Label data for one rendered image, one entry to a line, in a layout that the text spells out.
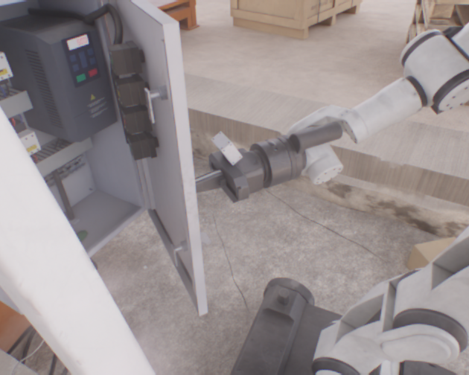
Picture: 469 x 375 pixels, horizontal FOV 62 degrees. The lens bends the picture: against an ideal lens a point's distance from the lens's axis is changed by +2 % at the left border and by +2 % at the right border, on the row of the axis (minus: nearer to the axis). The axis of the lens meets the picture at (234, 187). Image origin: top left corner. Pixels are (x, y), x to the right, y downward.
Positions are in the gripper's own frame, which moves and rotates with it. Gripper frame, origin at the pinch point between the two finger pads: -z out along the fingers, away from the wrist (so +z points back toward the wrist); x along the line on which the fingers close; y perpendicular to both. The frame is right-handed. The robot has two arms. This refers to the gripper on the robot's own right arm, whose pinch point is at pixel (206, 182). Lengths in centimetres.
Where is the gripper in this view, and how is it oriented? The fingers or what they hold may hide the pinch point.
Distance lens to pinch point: 68.0
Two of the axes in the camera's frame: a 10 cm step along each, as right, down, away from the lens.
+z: 8.9, -2.9, 3.5
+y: 0.2, 7.9, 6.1
